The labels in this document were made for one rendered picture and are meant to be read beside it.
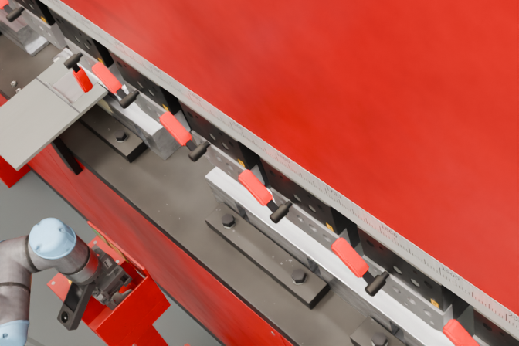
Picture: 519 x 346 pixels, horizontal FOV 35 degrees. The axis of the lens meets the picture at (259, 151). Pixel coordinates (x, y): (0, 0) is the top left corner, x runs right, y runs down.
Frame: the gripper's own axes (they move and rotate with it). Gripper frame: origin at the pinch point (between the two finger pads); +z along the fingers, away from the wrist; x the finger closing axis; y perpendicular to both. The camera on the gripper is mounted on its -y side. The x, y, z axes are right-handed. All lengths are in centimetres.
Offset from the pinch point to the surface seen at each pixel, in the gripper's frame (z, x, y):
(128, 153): -15.1, 15.8, 27.0
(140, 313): 0.5, -4.9, 2.8
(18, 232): 73, 101, -4
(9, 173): 68, 120, 9
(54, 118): -25.2, 29.6, 21.6
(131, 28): -67, -11, 34
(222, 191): -20.9, -13.5, 31.2
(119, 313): -5.9, -4.9, 0.0
